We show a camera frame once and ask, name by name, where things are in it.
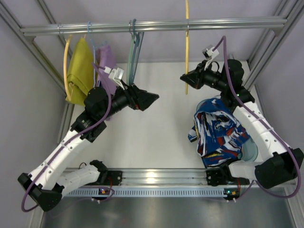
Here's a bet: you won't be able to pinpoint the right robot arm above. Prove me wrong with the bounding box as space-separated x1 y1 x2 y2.
180 59 304 189

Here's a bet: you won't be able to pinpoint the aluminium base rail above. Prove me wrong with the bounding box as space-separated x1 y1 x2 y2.
57 167 297 188

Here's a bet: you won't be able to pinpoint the blue white patterned trousers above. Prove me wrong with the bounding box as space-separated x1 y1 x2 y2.
187 97 252 169

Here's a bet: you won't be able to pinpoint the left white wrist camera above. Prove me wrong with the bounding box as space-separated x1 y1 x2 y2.
104 66 124 90

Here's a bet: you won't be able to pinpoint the mustard yellow garment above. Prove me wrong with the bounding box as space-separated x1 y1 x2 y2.
67 38 93 106

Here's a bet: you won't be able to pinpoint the teal plastic basket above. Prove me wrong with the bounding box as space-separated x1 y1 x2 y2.
196 97 259 163

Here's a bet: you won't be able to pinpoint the purple garment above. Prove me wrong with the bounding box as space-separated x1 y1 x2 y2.
96 44 116 95

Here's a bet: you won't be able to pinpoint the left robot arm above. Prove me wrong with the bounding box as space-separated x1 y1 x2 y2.
18 84 159 212

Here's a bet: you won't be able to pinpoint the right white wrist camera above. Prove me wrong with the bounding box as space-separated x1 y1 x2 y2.
202 47 219 70

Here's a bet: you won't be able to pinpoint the yellow hanger with trousers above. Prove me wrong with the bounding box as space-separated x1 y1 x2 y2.
184 0 190 95

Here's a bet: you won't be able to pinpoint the left aluminium frame post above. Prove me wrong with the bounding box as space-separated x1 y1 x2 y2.
0 0 66 87

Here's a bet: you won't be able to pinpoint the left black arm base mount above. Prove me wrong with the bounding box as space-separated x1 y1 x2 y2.
94 170 123 186

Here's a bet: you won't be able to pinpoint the slotted grey cable duct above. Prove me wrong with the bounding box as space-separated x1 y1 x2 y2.
67 187 239 198

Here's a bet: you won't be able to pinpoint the light blue hanger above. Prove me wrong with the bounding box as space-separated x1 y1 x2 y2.
87 21 98 88

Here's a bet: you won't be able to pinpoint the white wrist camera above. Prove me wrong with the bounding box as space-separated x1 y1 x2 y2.
202 47 219 70
104 66 124 90

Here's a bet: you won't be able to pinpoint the aluminium frame post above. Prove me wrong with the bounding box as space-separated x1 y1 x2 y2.
0 0 66 87
243 0 304 90

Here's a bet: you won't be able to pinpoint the aluminium hanging rail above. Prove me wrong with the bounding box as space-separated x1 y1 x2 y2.
20 16 287 37

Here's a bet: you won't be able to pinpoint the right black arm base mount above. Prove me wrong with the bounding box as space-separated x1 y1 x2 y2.
206 168 234 187

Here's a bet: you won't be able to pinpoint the green empty hanger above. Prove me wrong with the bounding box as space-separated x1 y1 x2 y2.
126 19 139 85

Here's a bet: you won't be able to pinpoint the yellow hanger on left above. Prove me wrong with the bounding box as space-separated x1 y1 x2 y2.
63 35 74 102

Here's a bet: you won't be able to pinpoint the teal blue empty hanger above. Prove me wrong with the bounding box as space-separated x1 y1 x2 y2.
128 19 144 84

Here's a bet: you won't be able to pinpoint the right aluminium frame post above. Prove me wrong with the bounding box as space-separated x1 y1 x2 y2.
243 0 304 90

